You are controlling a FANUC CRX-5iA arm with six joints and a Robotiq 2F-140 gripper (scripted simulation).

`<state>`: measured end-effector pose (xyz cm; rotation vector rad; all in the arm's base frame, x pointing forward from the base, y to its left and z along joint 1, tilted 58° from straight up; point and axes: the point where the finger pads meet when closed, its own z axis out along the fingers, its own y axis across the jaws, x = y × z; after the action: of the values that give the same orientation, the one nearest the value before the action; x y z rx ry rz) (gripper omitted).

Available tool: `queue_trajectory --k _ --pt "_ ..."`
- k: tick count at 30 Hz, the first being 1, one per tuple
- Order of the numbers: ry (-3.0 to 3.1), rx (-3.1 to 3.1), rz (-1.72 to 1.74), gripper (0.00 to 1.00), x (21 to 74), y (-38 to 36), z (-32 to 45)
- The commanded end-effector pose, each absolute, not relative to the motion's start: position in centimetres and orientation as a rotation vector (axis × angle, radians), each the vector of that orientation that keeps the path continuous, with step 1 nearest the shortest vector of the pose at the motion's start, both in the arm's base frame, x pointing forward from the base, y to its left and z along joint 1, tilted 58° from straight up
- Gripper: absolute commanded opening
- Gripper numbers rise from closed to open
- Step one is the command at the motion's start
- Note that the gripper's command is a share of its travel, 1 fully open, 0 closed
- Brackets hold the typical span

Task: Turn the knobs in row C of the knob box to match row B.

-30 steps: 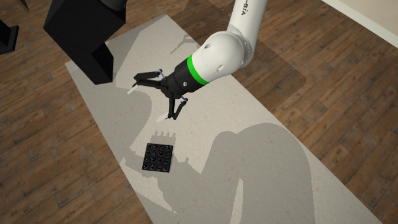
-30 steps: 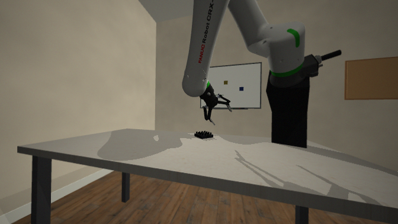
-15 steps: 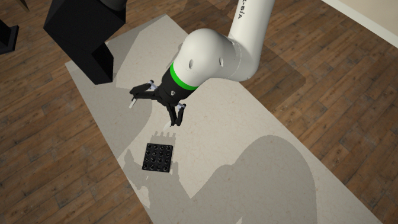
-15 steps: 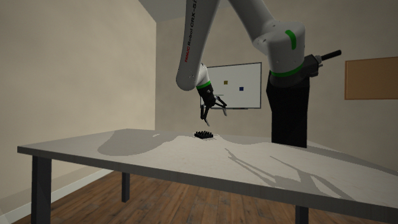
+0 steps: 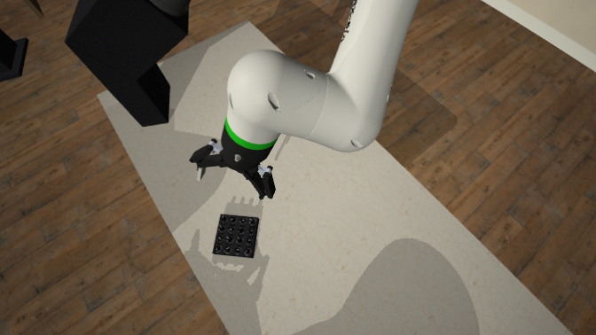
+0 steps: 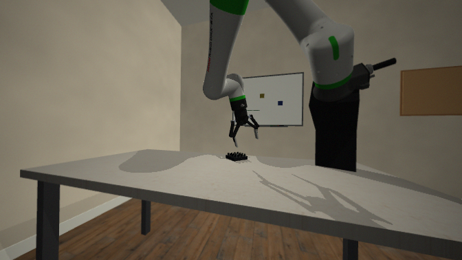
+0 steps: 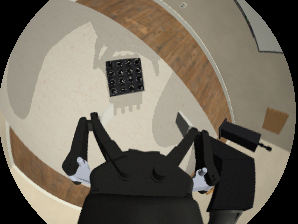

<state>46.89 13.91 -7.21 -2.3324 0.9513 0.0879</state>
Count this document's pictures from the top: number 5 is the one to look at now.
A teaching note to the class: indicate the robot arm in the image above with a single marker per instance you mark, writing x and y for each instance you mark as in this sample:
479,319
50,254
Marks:
274,94

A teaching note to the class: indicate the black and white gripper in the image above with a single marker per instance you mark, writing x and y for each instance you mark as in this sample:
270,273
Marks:
263,183

